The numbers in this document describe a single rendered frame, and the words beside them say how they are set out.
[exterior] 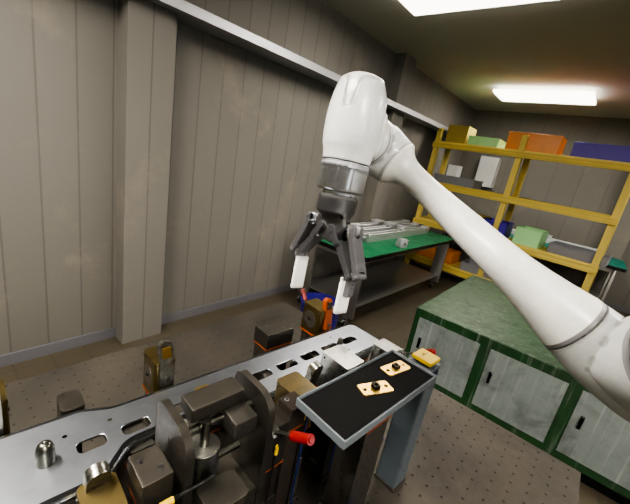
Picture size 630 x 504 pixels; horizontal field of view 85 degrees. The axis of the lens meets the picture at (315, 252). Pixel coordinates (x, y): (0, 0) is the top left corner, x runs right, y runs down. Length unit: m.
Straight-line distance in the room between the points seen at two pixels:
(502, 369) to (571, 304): 2.17
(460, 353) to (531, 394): 0.47
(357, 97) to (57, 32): 2.26
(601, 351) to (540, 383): 2.14
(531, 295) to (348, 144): 0.37
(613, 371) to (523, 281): 0.15
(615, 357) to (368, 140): 0.46
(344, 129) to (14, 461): 0.88
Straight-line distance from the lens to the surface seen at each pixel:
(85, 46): 2.74
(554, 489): 1.65
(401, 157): 0.74
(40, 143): 2.66
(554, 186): 7.65
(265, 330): 1.26
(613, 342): 0.59
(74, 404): 1.06
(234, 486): 0.74
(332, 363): 1.03
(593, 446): 2.86
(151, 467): 0.72
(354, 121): 0.62
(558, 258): 5.53
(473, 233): 0.61
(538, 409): 2.81
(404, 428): 1.17
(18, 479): 0.93
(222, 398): 0.73
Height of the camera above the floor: 1.66
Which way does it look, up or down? 16 degrees down
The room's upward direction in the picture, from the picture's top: 10 degrees clockwise
